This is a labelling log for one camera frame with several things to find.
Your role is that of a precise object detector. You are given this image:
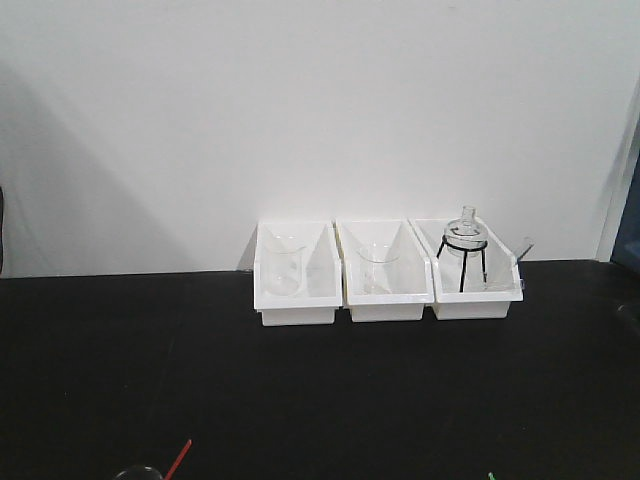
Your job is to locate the round glass flask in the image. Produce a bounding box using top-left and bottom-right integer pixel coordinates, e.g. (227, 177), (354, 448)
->
(444, 205), (488, 257)

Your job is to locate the white storage bin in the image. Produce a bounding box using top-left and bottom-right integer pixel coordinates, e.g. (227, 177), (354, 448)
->
(409, 219), (523, 320)
(253, 220), (343, 326)
(335, 219), (435, 323)

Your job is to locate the left white storage bin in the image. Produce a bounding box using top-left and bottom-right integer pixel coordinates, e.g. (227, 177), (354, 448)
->
(253, 220), (343, 326)

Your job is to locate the black wire tripod stand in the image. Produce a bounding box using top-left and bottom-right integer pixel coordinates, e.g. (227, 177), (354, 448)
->
(436, 236), (488, 293)

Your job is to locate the clear glass beaker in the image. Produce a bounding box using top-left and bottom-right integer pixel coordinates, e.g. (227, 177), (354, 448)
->
(263, 235), (305, 296)

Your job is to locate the middle white storage bin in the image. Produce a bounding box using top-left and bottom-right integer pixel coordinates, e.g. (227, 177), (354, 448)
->
(335, 219), (435, 323)

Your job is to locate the clear glass conical flask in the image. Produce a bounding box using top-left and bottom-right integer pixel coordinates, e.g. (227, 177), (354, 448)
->
(357, 243), (399, 295)

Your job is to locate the clear glass dish rim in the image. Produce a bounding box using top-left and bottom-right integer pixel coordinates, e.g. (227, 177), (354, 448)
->
(113, 465), (164, 480)

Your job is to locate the red plastic spoon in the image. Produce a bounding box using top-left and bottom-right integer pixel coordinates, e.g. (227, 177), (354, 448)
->
(164, 439), (193, 480)

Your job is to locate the right white storage bin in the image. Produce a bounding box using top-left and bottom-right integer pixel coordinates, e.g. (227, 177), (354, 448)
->
(409, 219), (523, 320)

